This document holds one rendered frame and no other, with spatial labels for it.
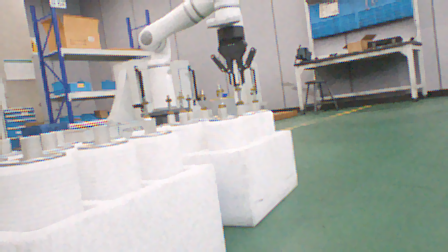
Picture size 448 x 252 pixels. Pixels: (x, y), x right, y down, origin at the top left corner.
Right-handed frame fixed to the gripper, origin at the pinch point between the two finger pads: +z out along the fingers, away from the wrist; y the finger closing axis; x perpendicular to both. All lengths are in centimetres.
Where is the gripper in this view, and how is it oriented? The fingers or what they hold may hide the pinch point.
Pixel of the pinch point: (236, 79)
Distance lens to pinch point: 107.2
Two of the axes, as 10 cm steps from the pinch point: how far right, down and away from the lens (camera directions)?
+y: -9.5, 1.2, 3.0
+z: 1.4, 9.9, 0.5
